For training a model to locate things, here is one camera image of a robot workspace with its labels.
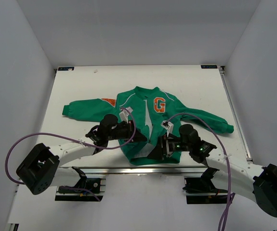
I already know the aluminium front table rail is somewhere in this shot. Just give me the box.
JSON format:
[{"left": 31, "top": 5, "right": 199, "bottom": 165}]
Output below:
[{"left": 79, "top": 167, "right": 207, "bottom": 176}]

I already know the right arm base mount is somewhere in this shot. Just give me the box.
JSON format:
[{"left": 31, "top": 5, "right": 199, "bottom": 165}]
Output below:
[{"left": 183, "top": 168, "right": 227, "bottom": 205}]

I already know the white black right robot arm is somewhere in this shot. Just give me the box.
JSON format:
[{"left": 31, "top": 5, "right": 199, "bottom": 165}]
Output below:
[{"left": 148, "top": 125, "right": 277, "bottom": 218}]

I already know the dark label sticker right corner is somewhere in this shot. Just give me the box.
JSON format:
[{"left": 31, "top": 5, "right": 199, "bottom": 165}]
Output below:
[{"left": 200, "top": 64, "right": 218, "bottom": 69}]

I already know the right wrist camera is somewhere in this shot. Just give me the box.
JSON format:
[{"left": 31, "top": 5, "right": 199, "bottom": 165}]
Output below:
[{"left": 161, "top": 120, "right": 174, "bottom": 137}]

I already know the dark label sticker left corner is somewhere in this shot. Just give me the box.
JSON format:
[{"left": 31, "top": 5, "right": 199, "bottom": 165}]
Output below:
[{"left": 57, "top": 67, "right": 74, "bottom": 71}]

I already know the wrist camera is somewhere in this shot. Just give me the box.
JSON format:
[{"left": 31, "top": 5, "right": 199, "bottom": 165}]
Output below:
[
  {"left": 161, "top": 120, "right": 174, "bottom": 137},
  {"left": 119, "top": 107, "right": 133, "bottom": 123}
]

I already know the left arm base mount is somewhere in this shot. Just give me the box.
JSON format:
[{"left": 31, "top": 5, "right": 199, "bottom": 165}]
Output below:
[{"left": 51, "top": 167, "right": 106, "bottom": 202}]

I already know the aluminium right side rail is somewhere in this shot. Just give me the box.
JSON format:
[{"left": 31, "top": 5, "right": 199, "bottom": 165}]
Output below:
[{"left": 218, "top": 66, "right": 253, "bottom": 162}]

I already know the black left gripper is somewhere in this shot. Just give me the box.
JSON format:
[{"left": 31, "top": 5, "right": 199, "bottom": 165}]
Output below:
[{"left": 106, "top": 120, "right": 147, "bottom": 143}]

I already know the dark label sticker corner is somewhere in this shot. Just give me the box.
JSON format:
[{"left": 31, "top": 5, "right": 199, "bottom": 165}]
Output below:
[
  {"left": 200, "top": 64, "right": 218, "bottom": 69},
  {"left": 57, "top": 67, "right": 74, "bottom": 71}
]

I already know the green kids varsity jacket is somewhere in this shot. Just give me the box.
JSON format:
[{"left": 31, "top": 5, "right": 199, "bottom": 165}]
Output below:
[{"left": 62, "top": 87, "right": 234, "bottom": 166}]

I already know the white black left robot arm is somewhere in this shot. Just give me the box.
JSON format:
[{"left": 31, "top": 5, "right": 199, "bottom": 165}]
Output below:
[{"left": 16, "top": 114, "right": 147, "bottom": 195}]

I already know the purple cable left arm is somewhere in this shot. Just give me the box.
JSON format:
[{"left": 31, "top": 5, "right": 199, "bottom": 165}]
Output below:
[{"left": 5, "top": 107, "right": 137, "bottom": 202}]

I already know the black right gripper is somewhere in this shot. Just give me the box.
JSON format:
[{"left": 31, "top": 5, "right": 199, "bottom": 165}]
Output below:
[{"left": 147, "top": 132, "right": 192, "bottom": 160}]

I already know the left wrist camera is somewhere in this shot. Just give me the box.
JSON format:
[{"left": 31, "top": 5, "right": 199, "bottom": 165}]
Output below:
[{"left": 119, "top": 107, "right": 133, "bottom": 123}]

